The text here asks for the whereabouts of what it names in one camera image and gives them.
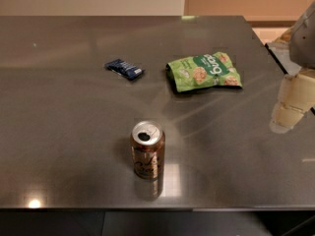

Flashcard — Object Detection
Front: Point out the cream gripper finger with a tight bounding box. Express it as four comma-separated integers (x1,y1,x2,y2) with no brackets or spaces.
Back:
270,68,315,134

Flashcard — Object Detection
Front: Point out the orange soda can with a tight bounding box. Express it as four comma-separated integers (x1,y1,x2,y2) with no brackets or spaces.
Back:
130,120,165,180

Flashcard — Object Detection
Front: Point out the blue rxbar blueberry wrapper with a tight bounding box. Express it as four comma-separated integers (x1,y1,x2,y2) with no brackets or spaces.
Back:
104,59,144,81

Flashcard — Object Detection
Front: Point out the green snack bag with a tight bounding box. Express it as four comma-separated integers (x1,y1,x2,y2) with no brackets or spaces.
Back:
166,52,242,92

